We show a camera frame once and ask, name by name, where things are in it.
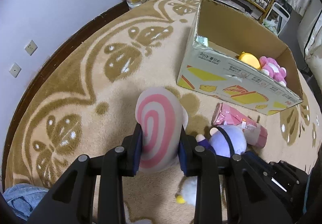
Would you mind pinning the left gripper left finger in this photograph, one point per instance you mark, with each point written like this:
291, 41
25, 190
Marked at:
71, 198

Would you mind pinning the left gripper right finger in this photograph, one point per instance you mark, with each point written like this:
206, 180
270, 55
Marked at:
248, 198

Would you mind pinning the purple haired doll plush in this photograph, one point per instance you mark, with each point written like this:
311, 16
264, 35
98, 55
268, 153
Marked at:
225, 140

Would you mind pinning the pink swirl roll plush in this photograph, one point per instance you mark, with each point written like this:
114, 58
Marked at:
162, 117

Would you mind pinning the pink bear plush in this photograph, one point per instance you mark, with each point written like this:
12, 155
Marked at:
271, 68

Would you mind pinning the yellow dog plush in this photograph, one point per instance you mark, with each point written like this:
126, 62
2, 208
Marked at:
250, 60

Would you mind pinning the green tissue pack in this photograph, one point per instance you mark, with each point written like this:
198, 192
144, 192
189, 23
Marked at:
202, 40

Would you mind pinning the blue denim trouser leg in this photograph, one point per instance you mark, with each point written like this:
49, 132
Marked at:
23, 198

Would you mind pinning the white penguin plush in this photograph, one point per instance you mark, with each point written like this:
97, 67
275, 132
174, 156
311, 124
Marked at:
187, 193

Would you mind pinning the pink wrapped package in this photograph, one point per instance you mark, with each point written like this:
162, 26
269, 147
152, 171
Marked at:
255, 133

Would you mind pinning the beige floral rug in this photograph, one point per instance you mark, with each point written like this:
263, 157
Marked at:
87, 106

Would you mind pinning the open cardboard box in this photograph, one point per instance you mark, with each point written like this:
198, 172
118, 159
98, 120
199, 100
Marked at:
216, 71

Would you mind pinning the cream folded quilt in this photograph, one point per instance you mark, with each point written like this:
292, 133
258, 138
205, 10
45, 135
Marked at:
307, 30

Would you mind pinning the white metal cart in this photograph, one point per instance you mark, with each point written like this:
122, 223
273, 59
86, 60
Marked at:
277, 17

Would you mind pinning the lower wall socket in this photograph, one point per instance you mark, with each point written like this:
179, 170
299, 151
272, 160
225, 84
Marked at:
15, 70

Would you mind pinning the wall socket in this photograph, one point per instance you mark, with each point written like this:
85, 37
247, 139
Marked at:
31, 47
15, 70

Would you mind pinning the upper wall socket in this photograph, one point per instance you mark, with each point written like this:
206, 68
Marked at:
31, 47

